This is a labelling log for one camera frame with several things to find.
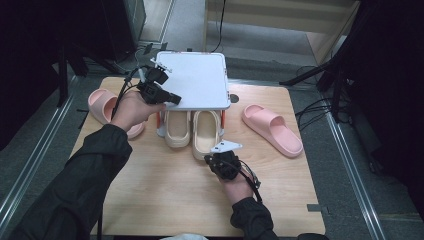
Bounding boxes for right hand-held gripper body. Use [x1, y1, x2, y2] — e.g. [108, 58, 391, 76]
[208, 139, 243, 182]

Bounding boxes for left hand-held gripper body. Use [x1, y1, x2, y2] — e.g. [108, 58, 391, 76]
[136, 58, 173, 105]

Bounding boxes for cream clog with holes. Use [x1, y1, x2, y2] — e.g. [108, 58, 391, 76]
[164, 110, 192, 149]
[191, 110, 223, 162]

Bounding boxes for white two-tier shoe rack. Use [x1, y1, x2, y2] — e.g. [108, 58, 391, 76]
[149, 50, 232, 139]

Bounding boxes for pink slide slipper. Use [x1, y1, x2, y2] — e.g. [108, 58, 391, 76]
[242, 104, 304, 159]
[87, 88, 147, 140]

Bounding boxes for person's left hand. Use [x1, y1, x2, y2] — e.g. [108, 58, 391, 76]
[110, 90, 167, 133]

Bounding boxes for dark cabinet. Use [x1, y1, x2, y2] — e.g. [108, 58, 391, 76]
[99, 0, 148, 63]

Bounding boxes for person's white clothing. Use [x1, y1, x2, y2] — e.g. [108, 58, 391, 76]
[159, 233, 209, 240]

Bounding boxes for black metal stand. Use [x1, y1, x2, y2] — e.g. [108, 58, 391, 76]
[56, 43, 129, 108]

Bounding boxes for grey tape strip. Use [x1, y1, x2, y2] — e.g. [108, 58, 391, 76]
[306, 203, 330, 215]

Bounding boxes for light wooden cabinet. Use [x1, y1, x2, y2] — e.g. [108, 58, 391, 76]
[203, 0, 363, 66]

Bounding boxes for black tripod stand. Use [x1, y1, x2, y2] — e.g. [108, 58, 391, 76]
[279, 0, 356, 124]

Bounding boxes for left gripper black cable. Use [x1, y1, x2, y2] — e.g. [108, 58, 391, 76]
[111, 64, 149, 121]

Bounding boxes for white floor cable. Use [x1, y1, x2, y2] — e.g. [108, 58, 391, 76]
[113, 46, 145, 73]

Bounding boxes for black hanging cable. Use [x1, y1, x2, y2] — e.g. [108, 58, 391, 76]
[208, 0, 228, 54]

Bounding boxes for black floor cables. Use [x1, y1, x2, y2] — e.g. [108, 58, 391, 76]
[294, 64, 351, 131]

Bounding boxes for metal floor rail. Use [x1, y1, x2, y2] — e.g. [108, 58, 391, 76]
[0, 76, 80, 228]
[324, 109, 388, 240]

